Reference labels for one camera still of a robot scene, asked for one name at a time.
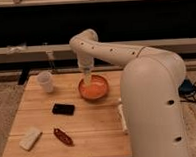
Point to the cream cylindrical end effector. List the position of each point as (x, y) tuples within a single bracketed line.
[(86, 64)]

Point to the black eraser block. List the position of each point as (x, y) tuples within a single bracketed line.
[(63, 109)]

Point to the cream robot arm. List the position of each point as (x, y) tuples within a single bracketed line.
[(149, 92)]

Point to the orange bowl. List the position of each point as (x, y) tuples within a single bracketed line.
[(97, 89)]

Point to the clear plastic cup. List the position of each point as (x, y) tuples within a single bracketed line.
[(45, 81)]

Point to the white plastic bottle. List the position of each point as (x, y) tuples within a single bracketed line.
[(122, 117)]

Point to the dark red chili pepper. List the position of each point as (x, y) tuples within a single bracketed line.
[(63, 137)]

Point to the blue power adapter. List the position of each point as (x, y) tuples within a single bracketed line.
[(186, 88)]

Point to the grey horizontal rail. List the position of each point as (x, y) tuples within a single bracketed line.
[(63, 51)]

